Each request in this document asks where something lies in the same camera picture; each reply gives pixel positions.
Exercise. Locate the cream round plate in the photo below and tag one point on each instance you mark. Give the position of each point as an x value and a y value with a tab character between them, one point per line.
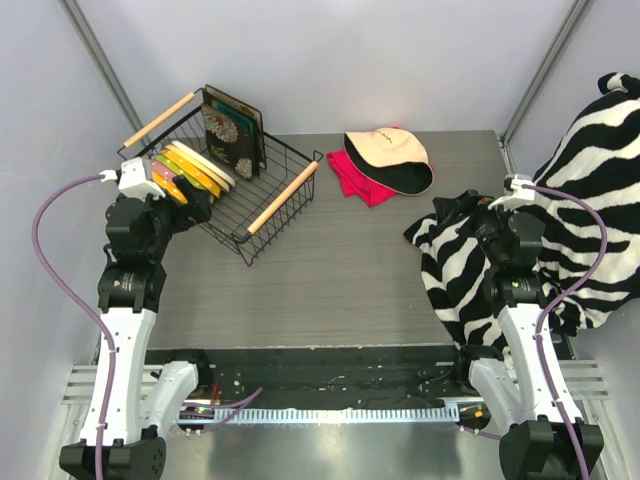
206	163

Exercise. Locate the black floral square plate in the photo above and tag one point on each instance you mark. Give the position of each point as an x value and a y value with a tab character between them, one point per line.
208	115

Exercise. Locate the grey slotted cable duct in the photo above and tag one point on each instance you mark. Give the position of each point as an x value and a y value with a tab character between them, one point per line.
447	414

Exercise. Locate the beige black bucket hat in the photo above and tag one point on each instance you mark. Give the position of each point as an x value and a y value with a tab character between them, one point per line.
391	157

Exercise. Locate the teal glazed square plate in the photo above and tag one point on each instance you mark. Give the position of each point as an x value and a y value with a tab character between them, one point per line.
235	132

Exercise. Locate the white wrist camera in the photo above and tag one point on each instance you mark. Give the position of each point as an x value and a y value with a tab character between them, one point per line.
134	179
518	192

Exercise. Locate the zebra striped blanket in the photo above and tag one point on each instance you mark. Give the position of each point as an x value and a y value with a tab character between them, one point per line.
597	161

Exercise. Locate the cream flower square plate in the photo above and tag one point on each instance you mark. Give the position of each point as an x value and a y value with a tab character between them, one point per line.
211	93

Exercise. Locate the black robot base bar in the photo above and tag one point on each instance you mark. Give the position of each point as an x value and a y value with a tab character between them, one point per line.
327	377

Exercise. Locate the black wire dish rack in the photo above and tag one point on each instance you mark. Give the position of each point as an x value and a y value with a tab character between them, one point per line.
257	183

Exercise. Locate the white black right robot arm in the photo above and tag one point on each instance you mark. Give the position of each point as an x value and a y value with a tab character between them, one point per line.
541	431

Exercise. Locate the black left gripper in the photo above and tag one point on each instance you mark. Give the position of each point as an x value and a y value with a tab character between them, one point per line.
176	209

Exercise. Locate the red folded cloth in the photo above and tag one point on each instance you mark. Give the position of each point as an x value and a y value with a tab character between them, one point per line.
357	182

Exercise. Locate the pink dotted round plate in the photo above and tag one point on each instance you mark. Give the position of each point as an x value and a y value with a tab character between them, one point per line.
162	169

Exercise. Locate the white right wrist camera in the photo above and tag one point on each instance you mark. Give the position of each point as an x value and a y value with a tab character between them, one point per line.
518	192

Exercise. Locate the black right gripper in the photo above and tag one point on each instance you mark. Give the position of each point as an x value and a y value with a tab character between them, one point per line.
467	213

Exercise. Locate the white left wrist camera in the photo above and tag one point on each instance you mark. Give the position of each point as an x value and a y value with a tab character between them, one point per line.
134	179

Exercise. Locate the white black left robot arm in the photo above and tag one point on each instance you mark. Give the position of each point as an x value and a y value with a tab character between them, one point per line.
124	433

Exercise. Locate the green dotted round plate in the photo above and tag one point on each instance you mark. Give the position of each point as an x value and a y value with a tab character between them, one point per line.
163	160

